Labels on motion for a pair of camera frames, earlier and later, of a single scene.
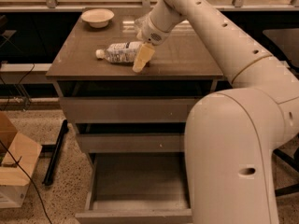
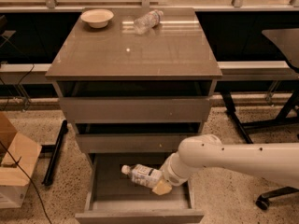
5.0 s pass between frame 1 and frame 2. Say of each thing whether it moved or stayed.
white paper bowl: stayed
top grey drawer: stayed
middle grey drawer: stayed
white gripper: moved
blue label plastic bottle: moved
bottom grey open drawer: stayed
